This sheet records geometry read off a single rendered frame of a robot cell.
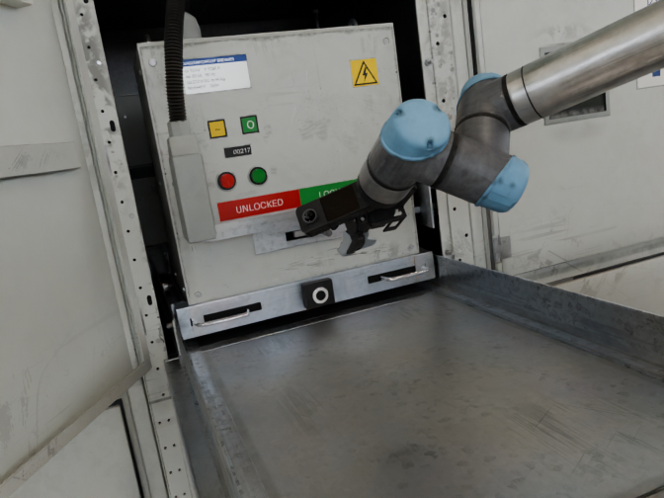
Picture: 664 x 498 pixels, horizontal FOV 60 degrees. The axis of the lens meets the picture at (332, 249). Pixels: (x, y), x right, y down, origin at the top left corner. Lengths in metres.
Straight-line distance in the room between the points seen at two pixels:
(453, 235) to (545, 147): 0.28
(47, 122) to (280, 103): 0.40
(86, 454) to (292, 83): 0.75
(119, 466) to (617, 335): 0.83
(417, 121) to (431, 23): 0.53
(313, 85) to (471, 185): 0.50
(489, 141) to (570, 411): 0.34
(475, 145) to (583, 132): 0.67
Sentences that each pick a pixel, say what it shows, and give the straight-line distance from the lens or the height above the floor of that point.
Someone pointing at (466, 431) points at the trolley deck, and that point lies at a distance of 0.70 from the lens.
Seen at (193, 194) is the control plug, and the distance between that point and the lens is 0.96.
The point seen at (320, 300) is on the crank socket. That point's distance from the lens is 1.12.
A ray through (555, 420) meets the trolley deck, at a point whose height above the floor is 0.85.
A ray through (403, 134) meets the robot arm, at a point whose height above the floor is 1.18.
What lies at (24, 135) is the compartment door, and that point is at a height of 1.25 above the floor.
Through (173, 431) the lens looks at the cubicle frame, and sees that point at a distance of 1.13.
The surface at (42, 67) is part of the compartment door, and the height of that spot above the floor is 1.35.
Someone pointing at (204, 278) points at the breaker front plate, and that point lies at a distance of 1.09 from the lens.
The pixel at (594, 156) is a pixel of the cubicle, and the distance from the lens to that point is 1.41.
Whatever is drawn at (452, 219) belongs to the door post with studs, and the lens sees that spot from 1.21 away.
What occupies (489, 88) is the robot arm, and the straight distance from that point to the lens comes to 0.83.
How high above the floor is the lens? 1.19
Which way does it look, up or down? 11 degrees down
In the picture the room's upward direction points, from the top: 8 degrees counter-clockwise
